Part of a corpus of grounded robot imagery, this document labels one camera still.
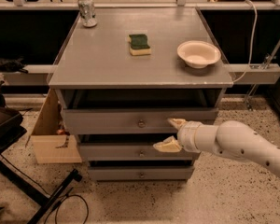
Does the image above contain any white cable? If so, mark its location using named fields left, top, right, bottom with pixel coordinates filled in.
left=232, top=0, right=259, bottom=84

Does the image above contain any white bowl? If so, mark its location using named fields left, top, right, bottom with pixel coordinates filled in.
left=177, top=40, right=221, bottom=69

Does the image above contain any grey wooden drawer cabinet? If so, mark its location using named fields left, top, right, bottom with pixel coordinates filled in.
left=48, top=7, right=234, bottom=182

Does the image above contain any black floor cable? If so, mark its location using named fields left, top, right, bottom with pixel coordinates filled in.
left=0, top=154, right=90, bottom=224

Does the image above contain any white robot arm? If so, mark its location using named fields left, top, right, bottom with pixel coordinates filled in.
left=153, top=119, right=280, bottom=178

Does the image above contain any crushed silver can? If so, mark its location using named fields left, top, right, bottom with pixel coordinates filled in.
left=78, top=0, right=97, bottom=28

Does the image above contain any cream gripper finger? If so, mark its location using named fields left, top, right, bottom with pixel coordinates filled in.
left=153, top=136, right=182, bottom=153
left=167, top=118, right=187, bottom=130

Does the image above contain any grey middle drawer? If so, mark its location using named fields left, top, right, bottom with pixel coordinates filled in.
left=78, top=133, right=199, bottom=161

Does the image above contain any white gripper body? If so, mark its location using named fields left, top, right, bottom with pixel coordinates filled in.
left=177, top=121, right=202, bottom=153

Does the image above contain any green yellow sponge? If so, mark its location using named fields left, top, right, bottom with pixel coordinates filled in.
left=129, top=34, right=151, bottom=56

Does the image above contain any black stand frame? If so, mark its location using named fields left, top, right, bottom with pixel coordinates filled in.
left=0, top=103, right=83, bottom=224

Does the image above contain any grey top drawer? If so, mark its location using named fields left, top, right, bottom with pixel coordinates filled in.
left=62, top=108, right=218, bottom=134

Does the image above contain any cardboard box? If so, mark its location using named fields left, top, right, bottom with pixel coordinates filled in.
left=30, top=90, right=82, bottom=164

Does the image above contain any metal railing beam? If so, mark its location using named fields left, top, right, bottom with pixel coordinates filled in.
left=225, top=63, right=280, bottom=85

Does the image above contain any grey bottom drawer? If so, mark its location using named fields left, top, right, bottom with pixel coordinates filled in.
left=89, top=160, right=194, bottom=181

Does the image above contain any grey drawer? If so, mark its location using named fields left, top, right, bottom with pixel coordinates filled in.
left=62, top=108, right=218, bottom=134
left=78, top=133, right=199, bottom=161
left=89, top=160, right=194, bottom=181

